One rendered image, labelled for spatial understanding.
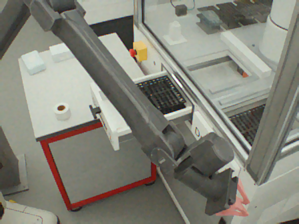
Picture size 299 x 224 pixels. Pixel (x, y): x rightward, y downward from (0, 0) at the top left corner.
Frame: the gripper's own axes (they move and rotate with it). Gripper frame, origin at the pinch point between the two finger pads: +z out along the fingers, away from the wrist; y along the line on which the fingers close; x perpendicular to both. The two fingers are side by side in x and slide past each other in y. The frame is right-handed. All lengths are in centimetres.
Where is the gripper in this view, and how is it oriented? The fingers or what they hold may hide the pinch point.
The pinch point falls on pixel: (245, 208)
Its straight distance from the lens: 79.8
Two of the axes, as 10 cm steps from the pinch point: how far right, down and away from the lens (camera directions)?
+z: 7.8, 5.6, 2.7
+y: 2.5, -6.8, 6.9
